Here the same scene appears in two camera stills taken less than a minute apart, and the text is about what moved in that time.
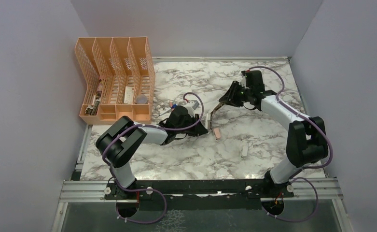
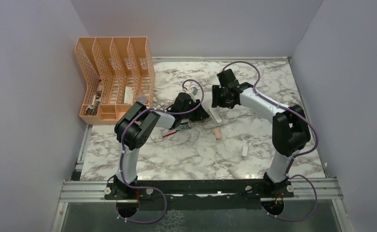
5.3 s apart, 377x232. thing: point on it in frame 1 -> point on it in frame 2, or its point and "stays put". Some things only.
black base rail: [157, 189] stays put
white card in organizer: [129, 94] stays put
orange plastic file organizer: [119, 79] stays put
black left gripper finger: [200, 129] -> [198, 114]
